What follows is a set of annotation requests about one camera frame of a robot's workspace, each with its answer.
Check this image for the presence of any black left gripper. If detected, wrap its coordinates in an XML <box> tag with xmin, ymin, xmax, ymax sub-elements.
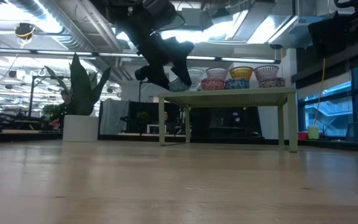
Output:
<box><xmin>126</xmin><ymin>21</ymin><xmax>196</xmax><ymax>91</ymax></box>

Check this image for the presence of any clear ribbed glass holder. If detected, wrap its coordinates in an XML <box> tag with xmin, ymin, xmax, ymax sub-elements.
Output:
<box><xmin>187</xmin><ymin>68</ymin><xmax>205</xmax><ymax>91</ymax></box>

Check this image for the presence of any pink patterned tin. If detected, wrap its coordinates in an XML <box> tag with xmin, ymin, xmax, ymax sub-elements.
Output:
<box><xmin>200</xmin><ymin>77</ymin><xmax>226</xmax><ymax>91</ymax></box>

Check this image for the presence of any dark blue patterned tin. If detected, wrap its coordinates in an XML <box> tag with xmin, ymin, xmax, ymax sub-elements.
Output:
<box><xmin>224</xmin><ymin>77</ymin><xmax>250</xmax><ymax>90</ymax></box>

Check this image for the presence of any amber glass candle holder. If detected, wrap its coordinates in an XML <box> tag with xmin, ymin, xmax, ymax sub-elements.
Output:
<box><xmin>229</xmin><ymin>65</ymin><xmax>255</xmax><ymax>80</ymax></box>

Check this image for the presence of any purple glass candle holder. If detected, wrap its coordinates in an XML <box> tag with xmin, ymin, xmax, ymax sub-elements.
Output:
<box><xmin>253</xmin><ymin>65</ymin><xmax>280</xmax><ymax>79</ymax></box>

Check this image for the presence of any purple patterned tin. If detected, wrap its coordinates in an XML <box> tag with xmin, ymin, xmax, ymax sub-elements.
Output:
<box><xmin>258</xmin><ymin>77</ymin><xmax>287</xmax><ymax>89</ymax></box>

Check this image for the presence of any small background potted plant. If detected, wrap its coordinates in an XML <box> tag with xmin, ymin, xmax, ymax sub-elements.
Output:
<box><xmin>136</xmin><ymin>111</ymin><xmax>150</xmax><ymax>135</ymax></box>

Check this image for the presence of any black office partition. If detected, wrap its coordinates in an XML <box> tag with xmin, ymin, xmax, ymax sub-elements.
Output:
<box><xmin>128</xmin><ymin>101</ymin><xmax>180</xmax><ymax>135</ymax></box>

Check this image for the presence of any green perforated metal shelf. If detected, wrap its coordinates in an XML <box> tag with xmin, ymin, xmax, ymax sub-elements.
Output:
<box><xmin>158</xmin><ymin>86</ymin><xmax>299</xmax><ymax>153</ymax></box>

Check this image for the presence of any grey hanging cloth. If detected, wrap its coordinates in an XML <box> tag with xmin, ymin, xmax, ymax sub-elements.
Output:
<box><xmin>99</xmin><ymin>98</ymin><xmax>130</xmax><ymax>136</ymax></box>

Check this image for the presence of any black desk unit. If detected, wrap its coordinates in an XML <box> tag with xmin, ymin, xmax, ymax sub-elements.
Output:
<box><xmin>191</xmin><ymin>107</ymin><xmax>262</xmax><ymax>140</ymax></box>

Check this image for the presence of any long ceiling light strip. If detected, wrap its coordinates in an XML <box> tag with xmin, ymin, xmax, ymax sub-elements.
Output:
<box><xmin>0</xmin><ymin>47</ymin><xmax>282</xmax><ymax>65</ymax></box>

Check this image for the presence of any green snake plant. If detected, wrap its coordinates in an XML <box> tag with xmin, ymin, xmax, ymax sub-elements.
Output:
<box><xmin>44</xmin><ymin>52</ymin><xmax>112</xmax><ymax>116</ymax></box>

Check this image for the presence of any pale green bottle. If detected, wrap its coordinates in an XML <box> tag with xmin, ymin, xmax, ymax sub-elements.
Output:
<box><xmin>307</xmin><ymin>124</ymin><xmax>320</xmax><ymax>141</ymax></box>

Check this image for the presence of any small green bush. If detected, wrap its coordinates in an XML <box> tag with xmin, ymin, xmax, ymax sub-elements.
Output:
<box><xmin>42</xmin><ymin>103</ymin><xmax>62</xmax><ymax>118</ymax></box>

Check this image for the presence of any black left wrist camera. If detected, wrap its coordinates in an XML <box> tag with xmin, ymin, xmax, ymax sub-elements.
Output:
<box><xmin>143</xmin><ymin>0</ymin><xmax>177</xmax><ymax>30</ymax></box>

